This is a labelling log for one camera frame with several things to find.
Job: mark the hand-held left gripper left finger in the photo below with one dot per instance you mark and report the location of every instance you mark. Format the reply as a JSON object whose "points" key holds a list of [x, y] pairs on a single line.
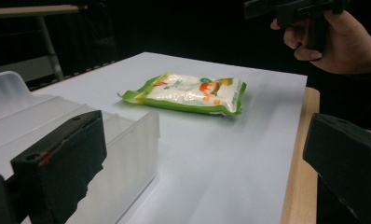
{"points": [[62, 161]]}

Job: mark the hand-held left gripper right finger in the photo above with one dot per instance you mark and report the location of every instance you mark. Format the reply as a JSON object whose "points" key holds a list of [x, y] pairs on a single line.
{"points": [[348, 158]]}

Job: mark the translucent plastic storage box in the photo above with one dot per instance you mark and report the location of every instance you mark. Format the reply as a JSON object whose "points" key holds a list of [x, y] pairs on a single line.
{"points": [[50, 124]]}

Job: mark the green and white snack packet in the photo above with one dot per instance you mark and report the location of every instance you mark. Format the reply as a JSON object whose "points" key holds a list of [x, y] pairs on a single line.
{"points": [[186, 93]]}

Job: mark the metal-legged table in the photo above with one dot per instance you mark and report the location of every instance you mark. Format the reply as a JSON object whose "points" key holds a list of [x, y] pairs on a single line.
{"points": [[37, 34]]}

